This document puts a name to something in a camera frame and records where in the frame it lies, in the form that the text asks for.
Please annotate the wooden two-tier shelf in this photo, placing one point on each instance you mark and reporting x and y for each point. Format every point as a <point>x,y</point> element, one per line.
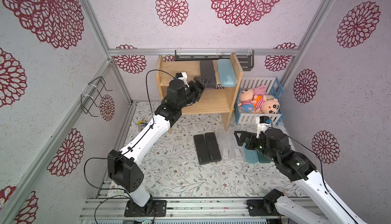
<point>212,101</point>

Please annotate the blue white toy crib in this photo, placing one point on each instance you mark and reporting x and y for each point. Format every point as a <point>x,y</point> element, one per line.
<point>260,86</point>

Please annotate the grey plush toy keychain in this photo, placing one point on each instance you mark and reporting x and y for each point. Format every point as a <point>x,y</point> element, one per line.
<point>141,125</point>

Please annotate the plush doll orange striped shirt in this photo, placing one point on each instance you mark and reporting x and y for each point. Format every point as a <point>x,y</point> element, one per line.
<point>266,104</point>

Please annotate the black pencil case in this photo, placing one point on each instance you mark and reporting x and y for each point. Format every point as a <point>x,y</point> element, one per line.
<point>207,72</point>
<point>213,147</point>
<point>201,149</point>

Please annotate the light teal case top shelf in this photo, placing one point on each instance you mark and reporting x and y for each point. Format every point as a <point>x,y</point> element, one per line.
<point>226,73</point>

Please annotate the teal pencil case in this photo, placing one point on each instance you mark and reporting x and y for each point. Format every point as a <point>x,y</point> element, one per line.
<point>251,156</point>

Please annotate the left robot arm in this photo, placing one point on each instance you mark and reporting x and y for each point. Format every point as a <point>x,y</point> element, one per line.
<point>123,165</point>

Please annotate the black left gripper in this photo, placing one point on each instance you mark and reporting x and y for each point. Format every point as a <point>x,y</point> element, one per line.
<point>198,90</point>

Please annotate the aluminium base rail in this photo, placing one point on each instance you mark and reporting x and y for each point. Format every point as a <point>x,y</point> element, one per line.
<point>116,209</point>

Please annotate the dark green pencil case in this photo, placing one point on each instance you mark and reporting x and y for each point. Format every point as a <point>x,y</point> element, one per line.
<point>263,159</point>

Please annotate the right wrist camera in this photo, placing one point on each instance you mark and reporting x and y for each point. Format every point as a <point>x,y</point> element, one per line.
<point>264,122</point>

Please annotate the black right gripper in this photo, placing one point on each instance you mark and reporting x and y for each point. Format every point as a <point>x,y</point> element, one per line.
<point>248,140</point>

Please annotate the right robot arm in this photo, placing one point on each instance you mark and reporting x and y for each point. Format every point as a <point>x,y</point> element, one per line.
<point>302,172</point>

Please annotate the clear pencil case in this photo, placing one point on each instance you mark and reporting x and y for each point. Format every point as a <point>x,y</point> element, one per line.
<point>224,144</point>
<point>236,151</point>

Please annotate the plush doll blue pants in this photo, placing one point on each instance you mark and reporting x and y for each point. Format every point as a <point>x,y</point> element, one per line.
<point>246,100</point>

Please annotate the black wire wall hanger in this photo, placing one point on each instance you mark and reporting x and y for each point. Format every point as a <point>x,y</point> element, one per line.
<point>88,100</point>

